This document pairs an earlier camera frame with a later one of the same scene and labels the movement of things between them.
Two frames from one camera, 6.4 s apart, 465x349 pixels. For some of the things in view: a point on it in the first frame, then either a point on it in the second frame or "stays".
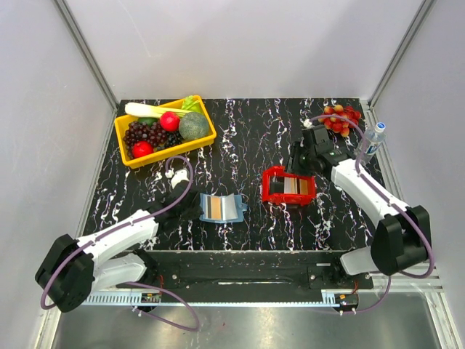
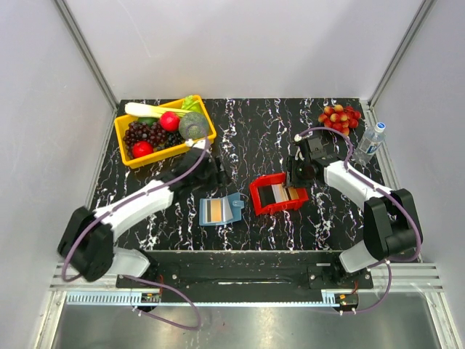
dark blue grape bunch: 173,138 stays
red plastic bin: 296,199 to 272,179
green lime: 149,121 stays
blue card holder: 221,209 stays
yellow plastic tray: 122,123 stays
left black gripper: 196,212 to 219,180
